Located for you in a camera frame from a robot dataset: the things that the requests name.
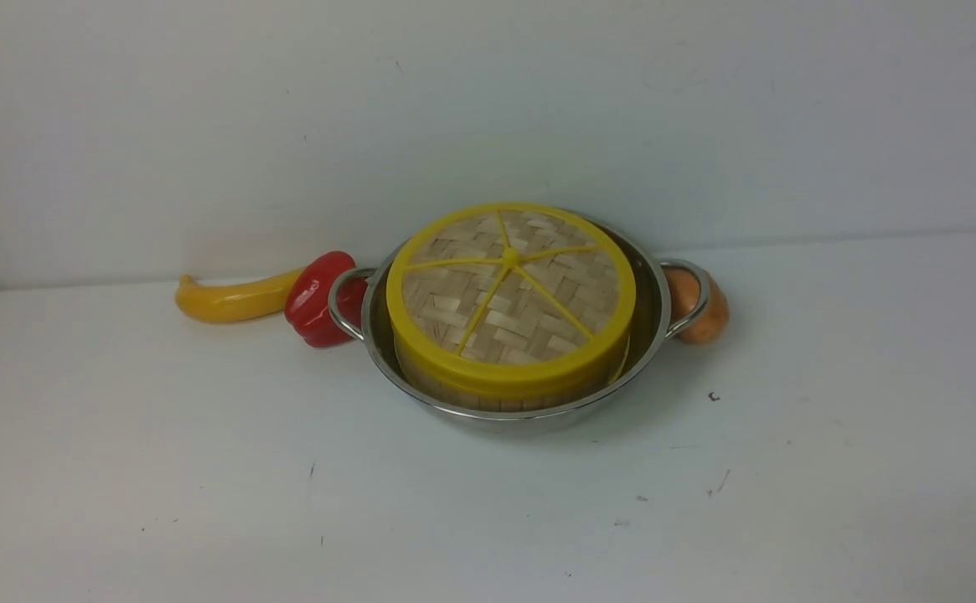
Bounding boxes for yellow rimmed woven steamer lid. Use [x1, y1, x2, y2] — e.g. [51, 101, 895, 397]
[385, 202, 638, 400]

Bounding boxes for yellow rimmed bamboo steamer basket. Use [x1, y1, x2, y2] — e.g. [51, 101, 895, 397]
[395, 325, 630, 413]

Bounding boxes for stainless steel pot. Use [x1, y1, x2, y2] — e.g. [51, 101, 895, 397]
[328, 209, 706, 435]

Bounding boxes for red bell pepper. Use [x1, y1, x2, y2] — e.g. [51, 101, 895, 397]
[284, 250, 356, 348]

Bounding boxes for brown potato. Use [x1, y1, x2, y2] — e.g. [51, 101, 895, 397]
[663, 266, 731, 346]

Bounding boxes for yellow banana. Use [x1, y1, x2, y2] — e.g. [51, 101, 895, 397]
[173, 270, 302, 324]

